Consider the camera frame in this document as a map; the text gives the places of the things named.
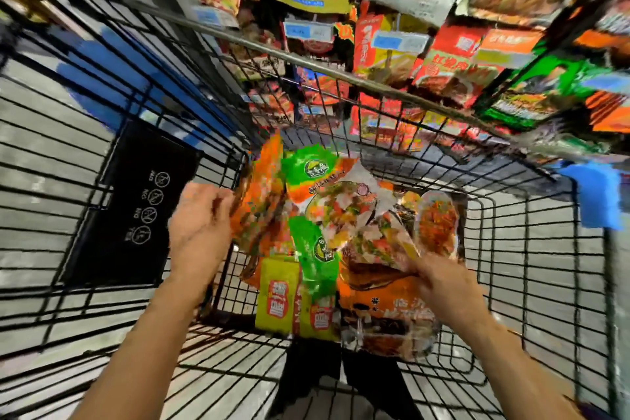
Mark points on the heap of mixed packets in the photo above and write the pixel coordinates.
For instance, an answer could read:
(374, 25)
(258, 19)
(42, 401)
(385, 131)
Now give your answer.
(389, 306)

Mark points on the blue plastic panel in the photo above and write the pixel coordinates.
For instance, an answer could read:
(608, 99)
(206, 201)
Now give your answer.
(123, 85)

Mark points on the green orange seasoning packet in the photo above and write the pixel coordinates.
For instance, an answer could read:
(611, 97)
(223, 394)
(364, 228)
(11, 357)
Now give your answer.
(379, 242)
(339, 208)
(258, 188)

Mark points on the person's left hand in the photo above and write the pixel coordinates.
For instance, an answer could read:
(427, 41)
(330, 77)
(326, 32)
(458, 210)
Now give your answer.
(197, 232)

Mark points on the person's right hand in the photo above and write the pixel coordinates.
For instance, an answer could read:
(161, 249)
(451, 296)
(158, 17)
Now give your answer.
(453, 291)

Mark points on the person's left forearm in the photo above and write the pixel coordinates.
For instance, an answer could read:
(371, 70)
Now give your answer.
(138, 360)

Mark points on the person's right forearm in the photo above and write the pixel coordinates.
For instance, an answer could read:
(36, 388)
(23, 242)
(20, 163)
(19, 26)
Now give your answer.
(517, 375)

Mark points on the person's black trousers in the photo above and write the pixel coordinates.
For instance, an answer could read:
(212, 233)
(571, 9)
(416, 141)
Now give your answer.
(315, 370)

